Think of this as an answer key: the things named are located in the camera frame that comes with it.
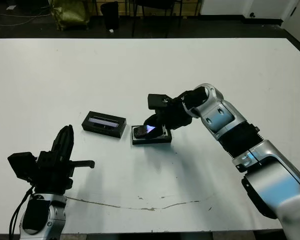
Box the black metal chair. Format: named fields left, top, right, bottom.
left=131, top=0, right=182, bottom=38

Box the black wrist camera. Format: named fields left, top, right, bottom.
left=147, top=93, right=175, bottom=111
left=7, top=151, right=39, bottom=181

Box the white door panel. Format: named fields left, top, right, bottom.
left=281, top=0, right=300, bottom=61

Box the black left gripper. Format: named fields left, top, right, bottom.
left=34, top=124, right=96, bottom=195

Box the thin light floor cable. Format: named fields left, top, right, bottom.
left=0, top=12, right=52, bottom=27

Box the black box base white lining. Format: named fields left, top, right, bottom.
left=131, top=123, right=173, bottom=146

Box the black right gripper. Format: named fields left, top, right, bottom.
left=142, top=98, right=193, bottom=137

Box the black box lid purple stripe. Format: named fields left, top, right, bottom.
left=81, top=110, right=128, bottom=139

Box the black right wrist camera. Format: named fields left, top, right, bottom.
left=147, top=93, right=175, bottom=111

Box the black waste bin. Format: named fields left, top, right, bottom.
left=100, top=1, right=120, bottom=32

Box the yellow-green sack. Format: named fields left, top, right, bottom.
left=51, top=0, right=91, bottom=31

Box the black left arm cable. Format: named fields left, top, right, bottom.
left=8, top=186, right=36, bottom=237

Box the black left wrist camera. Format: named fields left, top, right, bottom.
left=7, top=151, right=39, bottom=181

